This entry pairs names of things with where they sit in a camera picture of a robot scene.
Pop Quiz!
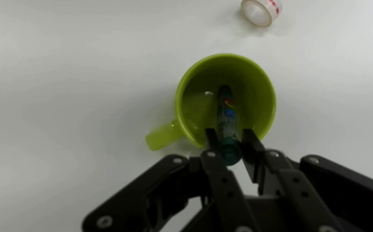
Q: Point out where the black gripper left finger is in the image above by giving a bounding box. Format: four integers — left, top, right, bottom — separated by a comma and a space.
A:
80, 128, 261, 232

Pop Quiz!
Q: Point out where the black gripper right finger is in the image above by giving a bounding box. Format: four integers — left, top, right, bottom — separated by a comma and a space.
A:
239, 128, 373, 232

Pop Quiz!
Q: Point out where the green capped marker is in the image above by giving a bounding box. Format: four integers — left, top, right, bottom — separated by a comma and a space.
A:
214, 84, 244, 168

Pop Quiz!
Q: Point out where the green printed ceramic mug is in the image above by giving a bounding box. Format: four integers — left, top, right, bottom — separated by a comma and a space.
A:
145, 53, 277, 152

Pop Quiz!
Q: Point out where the clear tape roll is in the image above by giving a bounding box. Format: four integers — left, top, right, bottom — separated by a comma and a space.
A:
239, 0, 284, 27

